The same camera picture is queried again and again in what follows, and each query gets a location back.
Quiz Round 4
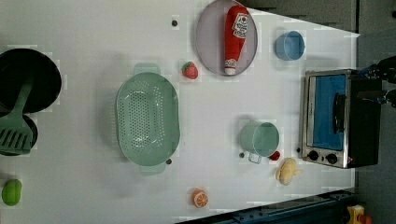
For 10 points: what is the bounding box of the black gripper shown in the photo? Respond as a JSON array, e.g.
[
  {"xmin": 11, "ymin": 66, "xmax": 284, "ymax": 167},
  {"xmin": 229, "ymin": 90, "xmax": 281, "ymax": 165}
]
[{"xmin": 358, "ymin": 56, "xmax": 396, "ymax": 107}]

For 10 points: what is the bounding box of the black toaster oven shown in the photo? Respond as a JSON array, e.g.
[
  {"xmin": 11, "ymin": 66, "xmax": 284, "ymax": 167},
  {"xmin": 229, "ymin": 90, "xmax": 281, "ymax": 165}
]
[{"xmin": 302, "ymin": 69, "xmax": 382, "ymax": 169}]

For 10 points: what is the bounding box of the blue bowl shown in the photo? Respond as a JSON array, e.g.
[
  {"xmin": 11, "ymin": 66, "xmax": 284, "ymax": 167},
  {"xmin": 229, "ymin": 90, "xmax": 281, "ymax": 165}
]
[{"xmin": 275, "ymin": 31, "xmax": 305, "ymax": 61}]

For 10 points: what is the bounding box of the small red toy fruit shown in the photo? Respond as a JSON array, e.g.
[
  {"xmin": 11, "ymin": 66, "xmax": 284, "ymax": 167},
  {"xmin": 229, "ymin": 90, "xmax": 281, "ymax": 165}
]
[{"xmin": 270, "ymin": 151, "xmax": 280, "ymax": 161}]

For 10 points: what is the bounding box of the peeled toy banana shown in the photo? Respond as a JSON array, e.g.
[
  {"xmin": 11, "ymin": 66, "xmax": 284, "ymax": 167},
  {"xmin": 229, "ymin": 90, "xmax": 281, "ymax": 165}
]
[{"xmin": 276, "ymin": 158, "xmax": 303, "ymax": 186}]

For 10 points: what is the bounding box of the green mug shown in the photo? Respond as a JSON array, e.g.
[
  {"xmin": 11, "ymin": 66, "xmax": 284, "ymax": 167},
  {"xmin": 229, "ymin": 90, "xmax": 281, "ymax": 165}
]
[{"xmin": 239, "ymin": 120, "xmax": 280, "ymax": 164}]

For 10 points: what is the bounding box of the yellow red toy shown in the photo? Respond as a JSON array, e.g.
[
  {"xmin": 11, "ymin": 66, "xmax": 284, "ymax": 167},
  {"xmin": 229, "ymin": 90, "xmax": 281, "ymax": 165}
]
[{"xmin": 347, "ymin": 204, "xmax": 373, "ymax": 224}]

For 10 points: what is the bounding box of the red ketchup bottle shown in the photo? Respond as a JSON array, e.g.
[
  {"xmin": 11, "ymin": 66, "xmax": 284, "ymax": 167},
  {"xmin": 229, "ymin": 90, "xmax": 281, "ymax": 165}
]
[{"xmin": 224, "ymin": 5, "xmax": 249, "ymax": 76}]

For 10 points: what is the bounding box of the grey round plate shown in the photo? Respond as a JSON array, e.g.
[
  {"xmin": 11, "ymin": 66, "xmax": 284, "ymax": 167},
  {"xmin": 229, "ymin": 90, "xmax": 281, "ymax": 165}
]
[{"xmin": 195, "ymin": 0, "xmax": 258, "ymax": 76}]

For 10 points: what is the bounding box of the toy strawberry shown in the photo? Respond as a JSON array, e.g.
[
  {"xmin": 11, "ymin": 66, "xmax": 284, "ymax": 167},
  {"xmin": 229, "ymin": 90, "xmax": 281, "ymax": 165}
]
[{"xmin": 181, "ymin": 62, "xmax": 198, "ymax": 79}]

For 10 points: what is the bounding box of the toy orange half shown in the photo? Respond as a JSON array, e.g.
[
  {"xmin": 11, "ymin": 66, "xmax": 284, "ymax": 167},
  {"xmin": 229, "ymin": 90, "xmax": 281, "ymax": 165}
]
[{"xmin": 191, "ymin": 189, "xmax": 208, "ymax": 208}]

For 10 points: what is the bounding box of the green colander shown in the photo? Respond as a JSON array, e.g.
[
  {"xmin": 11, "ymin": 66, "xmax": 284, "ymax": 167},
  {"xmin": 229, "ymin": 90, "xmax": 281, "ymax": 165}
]
[{"xmin": 116, "ymin": 63, "xmax": 180, "ymax": 175}]

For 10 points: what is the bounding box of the large black pan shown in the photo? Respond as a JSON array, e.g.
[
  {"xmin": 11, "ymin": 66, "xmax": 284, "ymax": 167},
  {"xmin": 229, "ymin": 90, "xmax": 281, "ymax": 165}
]
[{"xmin": 0, "ymin": 49, "xmax": 62, "ymax": 113}]

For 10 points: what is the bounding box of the green slotted spatula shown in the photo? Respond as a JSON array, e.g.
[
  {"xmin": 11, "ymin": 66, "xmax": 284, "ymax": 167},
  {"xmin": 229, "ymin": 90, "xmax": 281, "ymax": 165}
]
[{"xmin": 0, "ymin": 83, "xmax": 33, "ymax": 154}]

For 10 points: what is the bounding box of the green toy lime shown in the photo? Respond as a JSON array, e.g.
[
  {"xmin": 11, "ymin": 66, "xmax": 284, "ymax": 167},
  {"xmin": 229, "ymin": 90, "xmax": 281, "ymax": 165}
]
[{"xmin": 1, "ymin": 179, "xmax": 22, "ymax": 206}]

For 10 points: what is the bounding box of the blue table frame rail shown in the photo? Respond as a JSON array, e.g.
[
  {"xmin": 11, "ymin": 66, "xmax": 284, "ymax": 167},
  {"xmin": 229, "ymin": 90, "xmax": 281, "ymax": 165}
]
[{"xmin": 178, "ymin": 190, "xmax": 356, "ymax": 224}]

